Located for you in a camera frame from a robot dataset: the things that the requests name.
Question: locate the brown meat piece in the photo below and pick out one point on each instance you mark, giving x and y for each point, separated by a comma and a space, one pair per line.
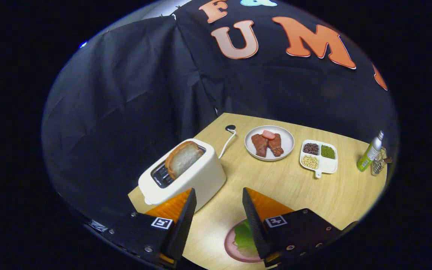
276, 147
260, 146

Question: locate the pink round plate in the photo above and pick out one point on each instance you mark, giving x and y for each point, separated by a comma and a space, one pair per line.
231, 249

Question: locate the pile of dark red beans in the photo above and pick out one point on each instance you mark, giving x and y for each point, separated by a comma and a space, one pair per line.
311, 149

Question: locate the pink sausage slice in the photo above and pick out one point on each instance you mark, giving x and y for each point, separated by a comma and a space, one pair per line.
268, 135

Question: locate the cream white toaster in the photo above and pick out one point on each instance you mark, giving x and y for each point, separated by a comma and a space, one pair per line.
204, 176

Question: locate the pile of yellow soybeans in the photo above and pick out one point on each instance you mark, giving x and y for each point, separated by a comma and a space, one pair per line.
309, 162

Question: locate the pile of green beans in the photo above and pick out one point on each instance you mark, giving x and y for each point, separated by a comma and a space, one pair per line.
328, 152

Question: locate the silver bottle with green label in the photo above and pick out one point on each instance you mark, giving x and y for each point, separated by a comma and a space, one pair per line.
368, 155

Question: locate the toasted bread slice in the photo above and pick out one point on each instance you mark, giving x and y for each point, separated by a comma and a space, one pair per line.
184, 159

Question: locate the beige round plate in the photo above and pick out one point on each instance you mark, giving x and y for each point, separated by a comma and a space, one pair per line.
287, 144

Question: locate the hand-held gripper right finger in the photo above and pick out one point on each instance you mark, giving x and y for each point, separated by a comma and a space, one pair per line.
255, 228

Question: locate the white divided dish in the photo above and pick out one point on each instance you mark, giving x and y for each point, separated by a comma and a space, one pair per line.
328, 167

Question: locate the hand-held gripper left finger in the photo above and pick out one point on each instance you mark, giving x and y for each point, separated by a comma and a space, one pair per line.
180, 232

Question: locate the green lettuce leaf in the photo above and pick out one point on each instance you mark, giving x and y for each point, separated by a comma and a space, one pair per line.
244, 238

